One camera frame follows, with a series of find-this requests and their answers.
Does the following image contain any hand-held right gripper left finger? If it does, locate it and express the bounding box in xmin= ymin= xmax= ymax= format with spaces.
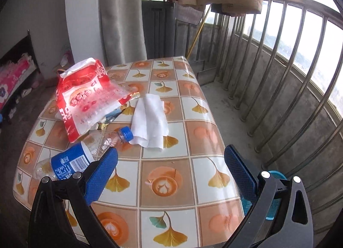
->
xmin=28 ymin=146 xmax=119 ymax=248

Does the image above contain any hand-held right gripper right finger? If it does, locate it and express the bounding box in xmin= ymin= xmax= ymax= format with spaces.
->
xmin=224 ymin=144 xmax=314 ymax=248

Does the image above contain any clear plastic bottle blue label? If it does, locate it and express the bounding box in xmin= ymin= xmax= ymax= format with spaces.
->
xmin=33 ymin=127 xmax=134 ymax=181

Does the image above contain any blue plastic mesh basket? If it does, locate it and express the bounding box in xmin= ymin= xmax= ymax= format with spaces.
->
xmin=240 ymin=170 xmax=287 ymax=220

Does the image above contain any red and white plastic bag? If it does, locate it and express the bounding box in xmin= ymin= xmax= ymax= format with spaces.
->
xmin=56 ymin=58 xmax=126 ymax=143

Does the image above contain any white paper tissue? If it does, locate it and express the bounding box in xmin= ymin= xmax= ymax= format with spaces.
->
xmin=129 ymin=93 xmax=169 ymax=149

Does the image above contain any pink floral blanket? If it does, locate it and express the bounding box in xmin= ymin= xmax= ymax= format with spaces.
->
xmin=0 ymin=54 xmax=36 ymax=111

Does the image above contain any dark grey panel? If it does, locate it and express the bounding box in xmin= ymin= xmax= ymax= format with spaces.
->
xmin=141 ymin=0 xmax=176 ymax=60

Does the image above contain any grey curtain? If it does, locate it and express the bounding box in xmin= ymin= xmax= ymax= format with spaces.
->
xmin=100 ymin=0 xmax=147 ymax=66

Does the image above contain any yellow broom handle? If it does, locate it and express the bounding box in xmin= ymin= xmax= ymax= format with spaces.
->
xmin=186 ymin=6 xmax=212 ymax=60

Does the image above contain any dark bed frame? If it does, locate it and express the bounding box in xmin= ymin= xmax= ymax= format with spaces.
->
xmin=0 ymin=30 xmax=41 ymax=77

